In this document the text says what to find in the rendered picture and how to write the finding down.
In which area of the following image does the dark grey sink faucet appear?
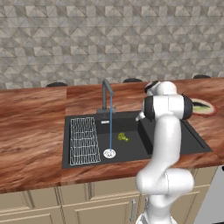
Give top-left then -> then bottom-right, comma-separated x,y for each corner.
96,79 -> 117,115

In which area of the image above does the black sink basin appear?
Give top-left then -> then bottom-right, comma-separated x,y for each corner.
60,109 -> 214,170

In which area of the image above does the blue water stream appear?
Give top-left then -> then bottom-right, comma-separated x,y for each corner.
109,94 -> 114,151

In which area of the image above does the silver cupboard handle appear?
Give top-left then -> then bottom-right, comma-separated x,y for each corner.
143,197 -> 150,221
129,199 -> 137,223

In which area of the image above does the beige panel under sink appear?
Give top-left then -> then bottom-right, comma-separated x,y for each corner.
59,177 -> 142,206

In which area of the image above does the beige drawer front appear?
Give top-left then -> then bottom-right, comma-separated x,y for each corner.
0,191 -> 32,214
28,186 -> 63,208
188,165 -> 219,188

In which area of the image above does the green broccoli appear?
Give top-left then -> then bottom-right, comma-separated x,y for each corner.
116,131 -> 130,144

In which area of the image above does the white sink drain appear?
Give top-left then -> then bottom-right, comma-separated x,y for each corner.
103,148 -> 117,160

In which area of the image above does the black round stool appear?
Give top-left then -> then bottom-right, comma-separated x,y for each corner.
122,77 -> 144,84
192,73 -> 213,80
45,81 -> 69,88

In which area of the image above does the white wire sink rack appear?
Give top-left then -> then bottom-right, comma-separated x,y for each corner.
68,116 -> 102,166

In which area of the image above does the red-rimmed round plate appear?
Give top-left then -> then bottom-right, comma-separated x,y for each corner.
191,97 -> 219,118

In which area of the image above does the beige cupboard door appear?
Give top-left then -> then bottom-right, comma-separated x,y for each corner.
0,205 -> 66,224
139,184 -> 212,224
61,196 -> 142,224

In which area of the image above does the green and white food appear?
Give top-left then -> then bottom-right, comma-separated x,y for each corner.
192,100 -> 215,115

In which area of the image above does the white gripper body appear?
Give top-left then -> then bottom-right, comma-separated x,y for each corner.
135,111 -> 146,123

